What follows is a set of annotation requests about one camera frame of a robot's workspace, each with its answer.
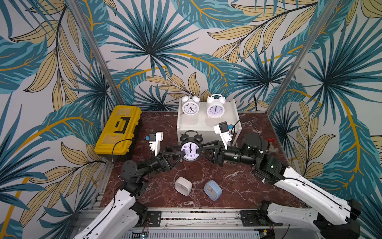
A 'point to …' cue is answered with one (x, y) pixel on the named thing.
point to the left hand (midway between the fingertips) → (184, 154)
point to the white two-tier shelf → (203, 123)
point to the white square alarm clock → (183, 186)
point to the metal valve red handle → (271, 149)
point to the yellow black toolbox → (118, 139)
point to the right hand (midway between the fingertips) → (198, 149)
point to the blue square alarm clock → (213, 190)
